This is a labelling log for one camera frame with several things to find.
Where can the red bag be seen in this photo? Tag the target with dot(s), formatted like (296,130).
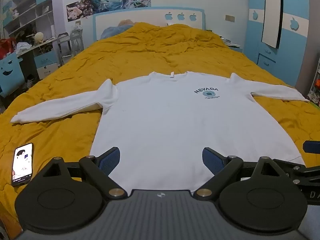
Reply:
(6,47)

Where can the blue and white wardrobe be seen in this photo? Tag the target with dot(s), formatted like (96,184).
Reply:
(295,30)

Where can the shoe rack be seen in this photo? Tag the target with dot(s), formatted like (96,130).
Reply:
(315,87)

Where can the white and blue headboard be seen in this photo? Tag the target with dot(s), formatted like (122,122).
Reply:
(150,15)

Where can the desk with blue drawers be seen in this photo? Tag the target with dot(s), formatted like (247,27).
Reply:
(43,62)

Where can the long anime wall poster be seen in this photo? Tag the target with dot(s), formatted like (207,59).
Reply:
(92,6)

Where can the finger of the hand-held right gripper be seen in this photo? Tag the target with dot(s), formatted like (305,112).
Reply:
(306,172)
(311,147)

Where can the black smartphone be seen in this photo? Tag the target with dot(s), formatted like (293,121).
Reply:
(22,163)

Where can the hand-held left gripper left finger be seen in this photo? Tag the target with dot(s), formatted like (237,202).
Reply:
(111,159)

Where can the wall mirror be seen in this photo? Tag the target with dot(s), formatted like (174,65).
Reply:
(271,12)

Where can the yellow blanket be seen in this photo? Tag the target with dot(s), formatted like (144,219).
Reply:
(160,50)

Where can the white plastic bag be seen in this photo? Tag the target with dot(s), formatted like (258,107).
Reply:
(23,46)

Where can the white long-sleeved sweatshirt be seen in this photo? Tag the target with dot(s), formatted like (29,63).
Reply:
(162,120)

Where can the wall switch plate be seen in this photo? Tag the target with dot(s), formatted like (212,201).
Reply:
(229,18)

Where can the blue pillow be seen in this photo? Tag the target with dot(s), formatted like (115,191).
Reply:
(113,30)

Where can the blue smiley-face chair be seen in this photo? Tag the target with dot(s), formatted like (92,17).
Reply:
(10,70)

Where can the beige hat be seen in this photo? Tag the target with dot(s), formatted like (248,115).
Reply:
(38,36)

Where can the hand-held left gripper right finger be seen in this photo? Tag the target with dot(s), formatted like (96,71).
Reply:
(211,162)

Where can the white shelf unit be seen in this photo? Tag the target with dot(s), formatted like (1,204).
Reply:
(27,7)

